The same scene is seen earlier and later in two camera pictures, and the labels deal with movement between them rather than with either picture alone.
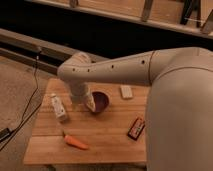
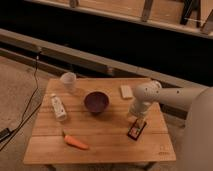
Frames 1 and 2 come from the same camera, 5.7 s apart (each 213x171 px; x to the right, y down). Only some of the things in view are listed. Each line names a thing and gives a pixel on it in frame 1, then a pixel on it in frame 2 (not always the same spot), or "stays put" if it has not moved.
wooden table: [112, 127] stays put
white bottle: [57, 104] stays put
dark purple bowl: [101, 101] stays put
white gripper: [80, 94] → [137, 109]
